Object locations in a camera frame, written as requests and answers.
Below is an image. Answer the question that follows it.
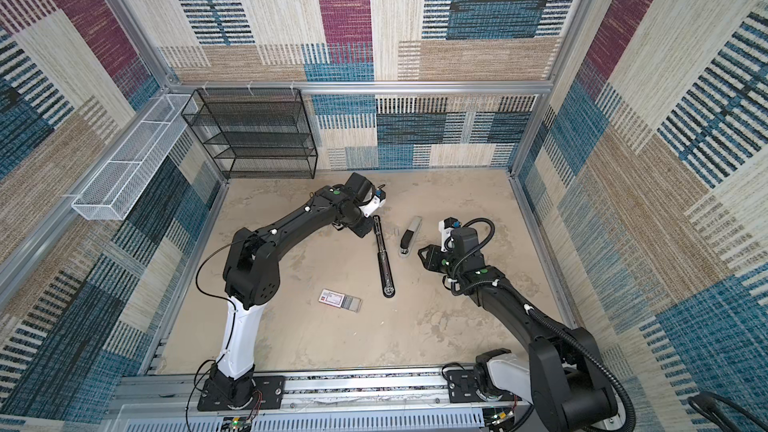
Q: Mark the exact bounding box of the grey silver stapler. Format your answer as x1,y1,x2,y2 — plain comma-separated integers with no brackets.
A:
399,216,423,258

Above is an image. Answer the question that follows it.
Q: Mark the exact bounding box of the grey staple tray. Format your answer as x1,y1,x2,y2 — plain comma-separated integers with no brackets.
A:
341,295,362,313

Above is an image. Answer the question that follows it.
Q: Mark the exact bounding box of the red white staple box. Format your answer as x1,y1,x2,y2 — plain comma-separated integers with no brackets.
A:
319,289,346,308

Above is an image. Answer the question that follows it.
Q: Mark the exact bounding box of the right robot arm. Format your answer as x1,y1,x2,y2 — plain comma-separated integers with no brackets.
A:
418,218,636,431

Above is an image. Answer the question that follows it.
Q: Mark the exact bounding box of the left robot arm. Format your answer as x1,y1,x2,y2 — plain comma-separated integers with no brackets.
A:
197,173,386,412

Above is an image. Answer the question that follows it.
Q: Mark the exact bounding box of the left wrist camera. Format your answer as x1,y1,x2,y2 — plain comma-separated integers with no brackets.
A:
360,188,386,218

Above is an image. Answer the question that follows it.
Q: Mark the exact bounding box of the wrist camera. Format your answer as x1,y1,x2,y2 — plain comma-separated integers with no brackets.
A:
438,217,461,252
360,188,386,218

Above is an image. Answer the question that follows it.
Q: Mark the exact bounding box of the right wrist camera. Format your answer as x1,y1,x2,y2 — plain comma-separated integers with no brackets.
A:
438,217,461,252

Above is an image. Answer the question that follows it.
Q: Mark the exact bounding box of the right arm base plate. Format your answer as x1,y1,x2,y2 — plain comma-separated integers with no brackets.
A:
440,362,498,404

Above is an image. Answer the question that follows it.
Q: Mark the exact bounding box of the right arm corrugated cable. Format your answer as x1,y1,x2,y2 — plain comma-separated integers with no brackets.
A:
449,217,637,432

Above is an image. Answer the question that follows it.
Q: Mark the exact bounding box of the black wire shelf rack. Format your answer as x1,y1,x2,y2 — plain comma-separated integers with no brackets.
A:
181,88,318,179

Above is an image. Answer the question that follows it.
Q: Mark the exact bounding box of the aluminium front rail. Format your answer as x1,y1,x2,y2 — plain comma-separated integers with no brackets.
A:
99,365,545,431

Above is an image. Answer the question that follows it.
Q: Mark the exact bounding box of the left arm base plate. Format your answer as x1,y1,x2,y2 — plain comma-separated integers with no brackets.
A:
196,373,286,412

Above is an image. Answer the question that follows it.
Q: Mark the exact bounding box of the white mesh wall basket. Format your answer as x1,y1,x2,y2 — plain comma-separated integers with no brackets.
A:
71,94,190,221

